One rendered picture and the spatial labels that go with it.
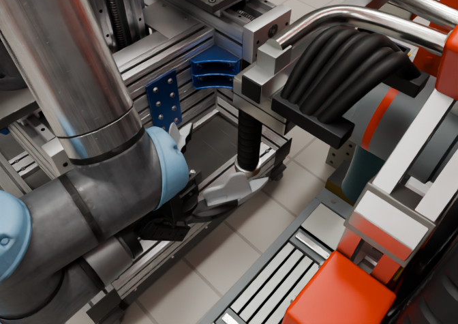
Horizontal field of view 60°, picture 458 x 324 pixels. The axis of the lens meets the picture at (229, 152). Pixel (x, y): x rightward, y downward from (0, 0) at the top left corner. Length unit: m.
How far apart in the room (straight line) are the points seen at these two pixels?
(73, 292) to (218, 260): 0.98
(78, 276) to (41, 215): 0.11
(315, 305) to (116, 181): 0.22
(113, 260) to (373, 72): 0.33
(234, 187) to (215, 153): 0.88
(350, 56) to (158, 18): 0.71
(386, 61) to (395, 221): 0.15
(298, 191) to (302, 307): 1.16
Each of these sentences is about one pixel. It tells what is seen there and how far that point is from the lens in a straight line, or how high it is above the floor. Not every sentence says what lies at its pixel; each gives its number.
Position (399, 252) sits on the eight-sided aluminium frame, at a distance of 0.40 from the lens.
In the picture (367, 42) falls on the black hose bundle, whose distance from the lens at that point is 0.42.
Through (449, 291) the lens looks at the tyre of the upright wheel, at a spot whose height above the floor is 0.98.
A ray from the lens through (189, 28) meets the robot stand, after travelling 1.01.
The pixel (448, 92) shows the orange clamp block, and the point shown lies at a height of 1.06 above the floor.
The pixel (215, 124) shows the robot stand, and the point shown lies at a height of 0.21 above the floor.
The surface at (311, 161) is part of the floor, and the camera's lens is 1.66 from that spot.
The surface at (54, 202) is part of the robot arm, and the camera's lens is 0.37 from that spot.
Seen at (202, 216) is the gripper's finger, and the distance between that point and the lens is 0.51.
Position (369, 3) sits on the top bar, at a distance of 0.63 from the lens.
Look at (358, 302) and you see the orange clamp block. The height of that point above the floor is 0.88.
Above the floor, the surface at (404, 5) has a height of 1.00.
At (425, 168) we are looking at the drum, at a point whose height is 0.85.
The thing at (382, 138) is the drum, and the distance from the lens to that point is 0.60.
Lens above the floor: 1.28
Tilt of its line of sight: 51 degrees down
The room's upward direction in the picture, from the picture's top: straight up
